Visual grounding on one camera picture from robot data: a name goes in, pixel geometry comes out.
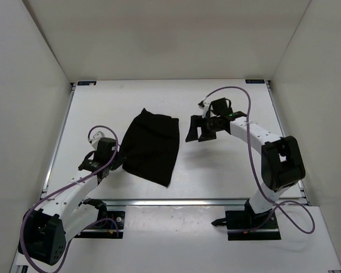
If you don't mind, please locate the black skirt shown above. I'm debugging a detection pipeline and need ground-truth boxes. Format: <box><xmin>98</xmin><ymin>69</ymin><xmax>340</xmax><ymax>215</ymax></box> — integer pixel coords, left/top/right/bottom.
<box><xmin>120</xmin><ymin>109</ymin><xmax>180</xmax><ymax>187</ymax></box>

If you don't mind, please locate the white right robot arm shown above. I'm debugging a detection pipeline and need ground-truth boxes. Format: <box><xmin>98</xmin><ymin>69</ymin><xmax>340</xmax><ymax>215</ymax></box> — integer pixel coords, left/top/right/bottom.
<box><xmin>185</xmin><ymin>98</ymin><xmax>305</xmax><ymax>228</ymax></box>

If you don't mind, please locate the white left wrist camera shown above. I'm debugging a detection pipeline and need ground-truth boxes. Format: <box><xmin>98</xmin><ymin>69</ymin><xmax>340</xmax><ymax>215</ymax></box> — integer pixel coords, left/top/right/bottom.
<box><xmin>88</xmin><ymin>131</ymin><xmax>105</xmax><ymax>150</ymax></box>

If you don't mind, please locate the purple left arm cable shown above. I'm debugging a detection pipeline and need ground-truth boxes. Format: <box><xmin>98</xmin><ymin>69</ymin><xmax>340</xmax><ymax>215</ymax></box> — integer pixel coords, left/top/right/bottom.
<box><xmin>18</xmin><ymin>125</ymin><xmax>122</xmax><ymax>271</ymax></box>

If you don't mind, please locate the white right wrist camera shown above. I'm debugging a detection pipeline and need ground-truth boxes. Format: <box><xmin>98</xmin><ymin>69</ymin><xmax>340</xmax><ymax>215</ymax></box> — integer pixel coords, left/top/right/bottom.
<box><xmin>198</xmin><ymin>98</ymin><xmax>211</xmax><ymax>118</ymax></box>

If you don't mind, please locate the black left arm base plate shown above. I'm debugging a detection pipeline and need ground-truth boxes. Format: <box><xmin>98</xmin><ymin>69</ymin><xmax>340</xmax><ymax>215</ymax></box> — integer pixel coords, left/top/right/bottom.
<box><xmin>75</xmin><ymin>202</ymin><xmax>126</xmax><ymax>239</ymax></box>

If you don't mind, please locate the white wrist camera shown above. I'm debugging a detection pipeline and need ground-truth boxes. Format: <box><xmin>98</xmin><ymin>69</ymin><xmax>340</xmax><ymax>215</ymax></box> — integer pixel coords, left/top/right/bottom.
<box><xmin>198</xmin><ymin>98</ymin><xmax>211</xmax><ymax>118</ymax></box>
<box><xmin>88</xmin><ymin>131</ymin><xmax>105</xmax><ymax>150</ymax></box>

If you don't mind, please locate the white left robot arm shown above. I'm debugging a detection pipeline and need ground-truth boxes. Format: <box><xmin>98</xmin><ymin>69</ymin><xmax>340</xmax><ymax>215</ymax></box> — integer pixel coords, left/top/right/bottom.
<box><xmin>18</xmin><ymin>132</ymin><xmax>125</xmax><ymax>266</ymax></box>

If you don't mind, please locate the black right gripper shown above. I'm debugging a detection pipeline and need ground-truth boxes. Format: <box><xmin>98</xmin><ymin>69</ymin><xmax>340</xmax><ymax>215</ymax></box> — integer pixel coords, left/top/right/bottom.
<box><xmin>186</xmin><ymin>115</ymin><xmax>221</xmax><ymax>143</ymax></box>

